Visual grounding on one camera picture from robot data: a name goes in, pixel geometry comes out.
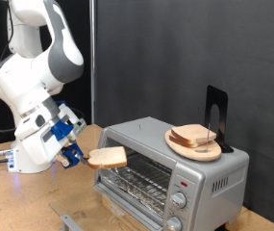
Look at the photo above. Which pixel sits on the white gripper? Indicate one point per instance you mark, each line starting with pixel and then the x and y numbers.
pixel 40 150

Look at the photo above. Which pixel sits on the blue spatula grip block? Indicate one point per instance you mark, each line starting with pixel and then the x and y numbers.
pixel 74 155

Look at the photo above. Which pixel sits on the white bread slice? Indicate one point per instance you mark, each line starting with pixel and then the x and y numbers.
pixel 183 142
pixel 192 133
pixel 107 157

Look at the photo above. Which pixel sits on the glass oven door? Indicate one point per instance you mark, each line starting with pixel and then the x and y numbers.
pixel 70 222

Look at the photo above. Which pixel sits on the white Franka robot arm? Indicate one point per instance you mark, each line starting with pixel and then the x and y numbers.
pixel 30 80

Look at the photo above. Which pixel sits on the silver oven knob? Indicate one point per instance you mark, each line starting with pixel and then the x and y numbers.
pixel 179 200
pixel 174 223

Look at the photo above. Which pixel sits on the silver toaster oven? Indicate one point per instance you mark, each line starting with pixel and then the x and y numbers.
pixel 207 179

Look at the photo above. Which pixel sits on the vertical metal pole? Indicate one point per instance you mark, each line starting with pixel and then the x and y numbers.
pixel 92 64

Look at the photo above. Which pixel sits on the oval wooden board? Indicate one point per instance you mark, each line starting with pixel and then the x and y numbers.
pixel 194 153

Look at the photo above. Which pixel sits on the thin metal pin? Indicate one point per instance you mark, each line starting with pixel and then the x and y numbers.
pixel 207 138

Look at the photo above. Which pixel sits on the black metal bookend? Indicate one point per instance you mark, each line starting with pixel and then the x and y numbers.
pixel 211 99

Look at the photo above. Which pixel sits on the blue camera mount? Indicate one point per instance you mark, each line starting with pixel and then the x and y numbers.
pixel 61 130

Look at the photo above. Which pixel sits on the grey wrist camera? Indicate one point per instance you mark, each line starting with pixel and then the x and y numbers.
pixel 79 128

